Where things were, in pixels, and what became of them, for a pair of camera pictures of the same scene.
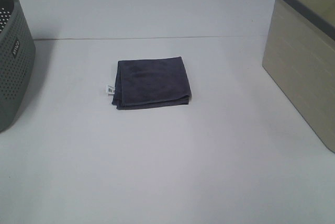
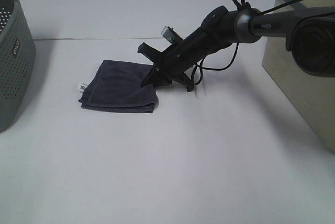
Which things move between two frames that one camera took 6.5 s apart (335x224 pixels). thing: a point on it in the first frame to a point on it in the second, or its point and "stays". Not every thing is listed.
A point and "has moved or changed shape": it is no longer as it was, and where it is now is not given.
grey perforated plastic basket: x=18 y=55 stays
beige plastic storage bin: x=299 y=52 stays
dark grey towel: x=147 y=82 has moved or changed shape
